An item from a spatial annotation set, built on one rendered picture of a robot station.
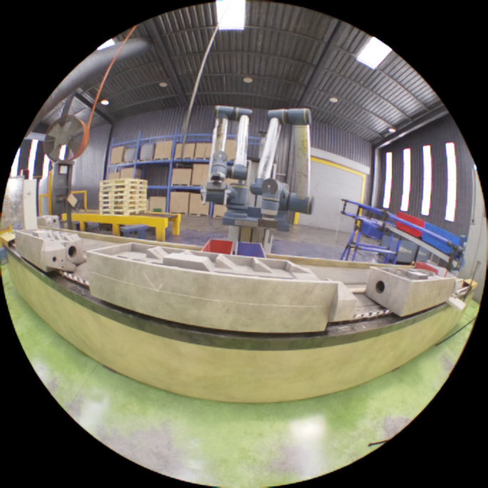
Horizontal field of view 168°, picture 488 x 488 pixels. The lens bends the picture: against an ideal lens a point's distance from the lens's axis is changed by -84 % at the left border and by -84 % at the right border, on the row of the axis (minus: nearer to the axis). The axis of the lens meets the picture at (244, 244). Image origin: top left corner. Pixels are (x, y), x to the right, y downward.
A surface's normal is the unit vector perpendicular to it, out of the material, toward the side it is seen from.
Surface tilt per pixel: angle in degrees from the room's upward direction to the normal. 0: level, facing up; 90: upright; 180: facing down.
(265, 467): 0
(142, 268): 80
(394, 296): 90
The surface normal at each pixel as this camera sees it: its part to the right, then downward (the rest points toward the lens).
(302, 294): 0.02, 0.11
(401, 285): -0.99, -0.11
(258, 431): 0.11, -0.96
